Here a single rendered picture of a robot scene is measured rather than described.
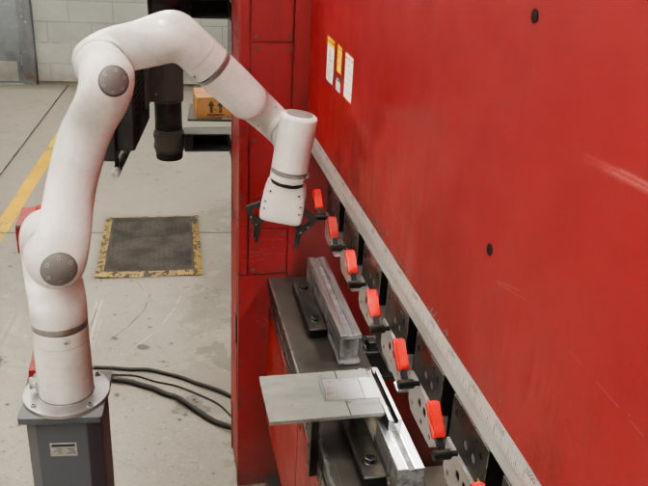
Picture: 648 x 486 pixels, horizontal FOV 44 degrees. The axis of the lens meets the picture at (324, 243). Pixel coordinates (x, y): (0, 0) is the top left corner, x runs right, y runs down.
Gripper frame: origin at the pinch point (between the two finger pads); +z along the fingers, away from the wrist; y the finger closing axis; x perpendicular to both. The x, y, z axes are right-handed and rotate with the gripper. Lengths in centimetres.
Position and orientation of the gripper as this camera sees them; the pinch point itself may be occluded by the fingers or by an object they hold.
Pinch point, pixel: (276, 240)
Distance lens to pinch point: 191.1
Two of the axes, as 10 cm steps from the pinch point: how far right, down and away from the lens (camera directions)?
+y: -9.8, -1.8, -0.6
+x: -0.2, 4.2, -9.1
